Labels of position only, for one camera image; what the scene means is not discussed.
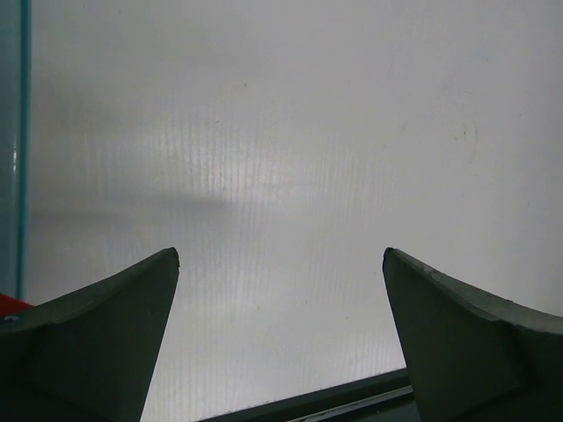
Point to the dark left gripper right finger tip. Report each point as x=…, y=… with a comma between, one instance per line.
x=471, y=355

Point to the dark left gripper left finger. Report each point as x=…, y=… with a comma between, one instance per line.
x=89, y=355

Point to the blue plastic basket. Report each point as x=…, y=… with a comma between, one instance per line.
x=15, y=119

